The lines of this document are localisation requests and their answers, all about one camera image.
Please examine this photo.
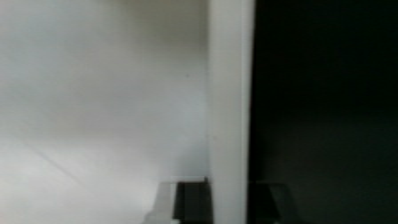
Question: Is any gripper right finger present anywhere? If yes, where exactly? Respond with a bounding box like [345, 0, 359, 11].
[247, 182, 302, 224]

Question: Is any white square tabletop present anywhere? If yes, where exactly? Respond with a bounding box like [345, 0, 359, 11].
[0, 0, 254, 224]

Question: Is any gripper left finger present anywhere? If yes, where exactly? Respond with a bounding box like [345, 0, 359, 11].
[142, 178, 209, 224]

